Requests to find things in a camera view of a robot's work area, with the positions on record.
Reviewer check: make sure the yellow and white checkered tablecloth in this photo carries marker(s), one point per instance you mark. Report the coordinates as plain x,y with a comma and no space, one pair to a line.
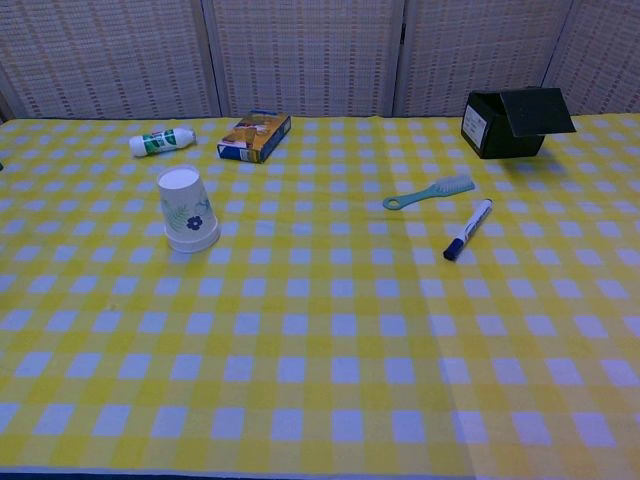
320,325

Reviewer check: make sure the teal brush with white bristles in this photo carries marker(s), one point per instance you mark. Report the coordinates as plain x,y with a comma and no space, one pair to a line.
430,192

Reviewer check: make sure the blue and orange carton box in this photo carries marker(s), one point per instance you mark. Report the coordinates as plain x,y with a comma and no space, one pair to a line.
255,136

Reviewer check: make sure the blue whiteboard marker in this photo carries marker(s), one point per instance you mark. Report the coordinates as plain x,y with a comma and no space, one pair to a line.
470,227

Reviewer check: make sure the woven folding screen panel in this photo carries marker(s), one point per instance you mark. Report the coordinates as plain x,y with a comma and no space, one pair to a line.
485,45
605,55
105,55
305,55

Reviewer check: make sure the white bottle with green label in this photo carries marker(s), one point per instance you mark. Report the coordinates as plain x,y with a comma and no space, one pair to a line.
160,141

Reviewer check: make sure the black box with open lid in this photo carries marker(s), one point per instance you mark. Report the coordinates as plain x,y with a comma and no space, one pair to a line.
505,135

